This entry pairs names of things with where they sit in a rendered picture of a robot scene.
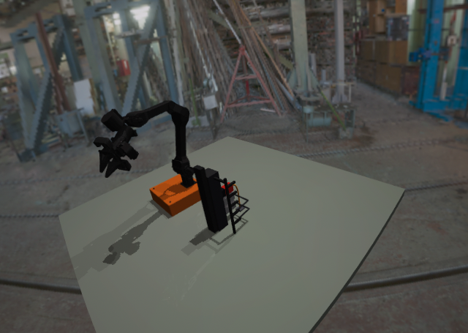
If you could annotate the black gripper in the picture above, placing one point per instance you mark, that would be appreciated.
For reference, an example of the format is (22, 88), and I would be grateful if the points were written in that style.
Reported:
(108, 152)

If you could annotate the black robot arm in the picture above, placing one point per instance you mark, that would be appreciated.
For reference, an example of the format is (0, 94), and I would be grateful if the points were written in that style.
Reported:
(180, 116)

